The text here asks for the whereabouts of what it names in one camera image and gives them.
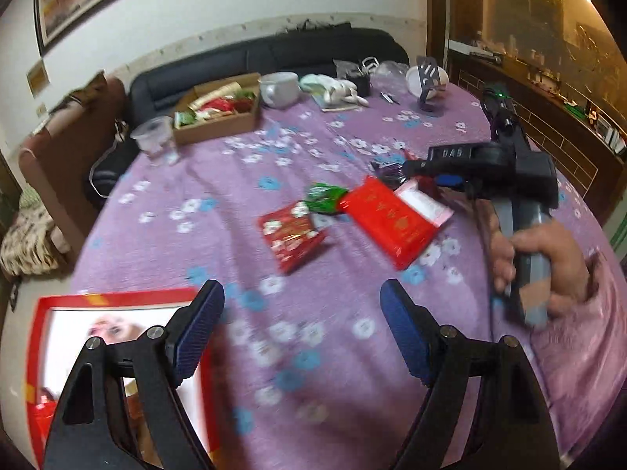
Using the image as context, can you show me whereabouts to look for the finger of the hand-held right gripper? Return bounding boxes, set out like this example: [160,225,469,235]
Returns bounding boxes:
[417,173,474,202]
[399,158,436,180]

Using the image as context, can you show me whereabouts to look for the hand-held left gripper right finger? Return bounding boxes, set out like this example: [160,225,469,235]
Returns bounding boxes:
[379,279,562,470]

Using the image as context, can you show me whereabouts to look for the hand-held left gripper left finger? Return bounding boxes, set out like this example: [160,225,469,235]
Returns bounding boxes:
[43,279,225,470]

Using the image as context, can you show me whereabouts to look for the dark snack packet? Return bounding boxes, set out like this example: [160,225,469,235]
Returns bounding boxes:
[369,154,418,193]

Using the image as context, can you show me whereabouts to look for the pink and white snack packet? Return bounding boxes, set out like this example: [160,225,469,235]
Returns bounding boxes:
[394,179,456,229]

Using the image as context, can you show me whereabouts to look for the red gift box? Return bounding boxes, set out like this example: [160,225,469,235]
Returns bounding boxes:
[27,288,222,470]

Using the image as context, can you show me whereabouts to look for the person's right forearm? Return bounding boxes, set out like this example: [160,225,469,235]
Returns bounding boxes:
[530,249,627,457]

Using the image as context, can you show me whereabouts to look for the pile of snacks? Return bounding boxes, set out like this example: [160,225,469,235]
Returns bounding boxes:
[175,81,258,128]

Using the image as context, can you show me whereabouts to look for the person's right hand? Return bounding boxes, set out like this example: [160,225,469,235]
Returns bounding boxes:
[490,220,594,320]

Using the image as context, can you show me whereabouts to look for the large red snack packet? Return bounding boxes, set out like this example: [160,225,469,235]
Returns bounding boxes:
[340,175,440,271]

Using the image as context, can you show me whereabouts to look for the grey phone stand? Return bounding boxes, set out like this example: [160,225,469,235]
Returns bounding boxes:
[416,56,444,114]

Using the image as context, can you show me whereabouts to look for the white bowl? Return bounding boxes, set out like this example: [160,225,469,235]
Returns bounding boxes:
[405,63,451,97]

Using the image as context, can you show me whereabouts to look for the green candy packet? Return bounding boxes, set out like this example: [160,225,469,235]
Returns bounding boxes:
[304,181,350,215]

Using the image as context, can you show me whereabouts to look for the purple floral tablecloth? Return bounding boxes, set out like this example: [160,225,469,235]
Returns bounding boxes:
[69,76,611,470]

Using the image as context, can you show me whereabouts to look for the wooden cabinet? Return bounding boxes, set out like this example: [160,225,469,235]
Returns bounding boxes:
[447,0,627,222]

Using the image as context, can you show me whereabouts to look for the notebook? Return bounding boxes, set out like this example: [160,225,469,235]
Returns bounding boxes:
[317,95,361,113]

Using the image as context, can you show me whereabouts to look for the red floral snack packet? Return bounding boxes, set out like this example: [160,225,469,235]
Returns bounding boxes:
[258,200,328,275]

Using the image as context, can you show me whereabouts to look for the white mug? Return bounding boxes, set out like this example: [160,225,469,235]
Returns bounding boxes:
[258,71,300,108]

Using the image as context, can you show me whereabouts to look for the black sofa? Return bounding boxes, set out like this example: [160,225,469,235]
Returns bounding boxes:
[128,28,410,124]

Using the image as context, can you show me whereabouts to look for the black bag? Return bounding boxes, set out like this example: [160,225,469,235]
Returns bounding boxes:
[89,121,143,200]

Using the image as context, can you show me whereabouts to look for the patterned blanket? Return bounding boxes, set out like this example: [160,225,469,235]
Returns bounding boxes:
[0,187,60,281]

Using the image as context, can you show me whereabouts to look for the clear plastic cup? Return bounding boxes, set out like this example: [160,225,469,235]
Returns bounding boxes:
[129,116,180,166]

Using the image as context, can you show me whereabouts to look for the cardboard box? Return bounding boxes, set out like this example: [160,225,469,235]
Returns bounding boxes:
[172,72,262,146]

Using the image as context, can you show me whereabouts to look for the brown armchair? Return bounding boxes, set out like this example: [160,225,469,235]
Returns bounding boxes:
[20,75,129,256]

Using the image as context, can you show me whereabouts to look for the dark clothes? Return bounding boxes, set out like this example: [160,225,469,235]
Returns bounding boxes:
[53,70,109,114]

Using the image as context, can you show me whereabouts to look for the small wall sticker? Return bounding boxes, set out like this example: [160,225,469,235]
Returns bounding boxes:
[26,59,50,99]

